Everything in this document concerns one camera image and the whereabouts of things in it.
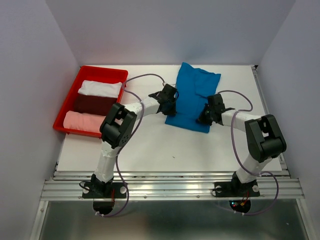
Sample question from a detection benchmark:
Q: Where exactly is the aluminium frame rail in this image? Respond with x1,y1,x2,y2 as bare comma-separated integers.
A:
40,170,305,201

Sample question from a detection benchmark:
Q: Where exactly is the white rolled t shirt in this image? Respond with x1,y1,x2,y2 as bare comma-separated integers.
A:
77,80,122,98

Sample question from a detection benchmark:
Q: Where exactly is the blue t shirt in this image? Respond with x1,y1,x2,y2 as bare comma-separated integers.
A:
165,62,221,134

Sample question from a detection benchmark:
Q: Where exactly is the maroon rolled t shirt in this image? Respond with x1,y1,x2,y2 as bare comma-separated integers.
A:
73,94,117,116

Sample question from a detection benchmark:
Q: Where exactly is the pink rolled t shirt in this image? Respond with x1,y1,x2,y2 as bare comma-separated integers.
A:
63,111,105,133

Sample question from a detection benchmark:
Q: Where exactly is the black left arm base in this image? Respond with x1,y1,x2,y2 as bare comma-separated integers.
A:
79,181,127,199

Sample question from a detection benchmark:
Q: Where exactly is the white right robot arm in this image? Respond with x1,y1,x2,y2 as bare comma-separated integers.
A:
196,90,287,195

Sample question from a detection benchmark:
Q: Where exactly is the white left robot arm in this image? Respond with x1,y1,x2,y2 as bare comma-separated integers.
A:
90,84,179,197

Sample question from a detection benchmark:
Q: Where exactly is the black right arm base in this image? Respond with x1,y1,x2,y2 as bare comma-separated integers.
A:
211,174,260,198

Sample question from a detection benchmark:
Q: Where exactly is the red plastic tray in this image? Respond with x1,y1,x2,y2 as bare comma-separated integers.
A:
52,65,128,138

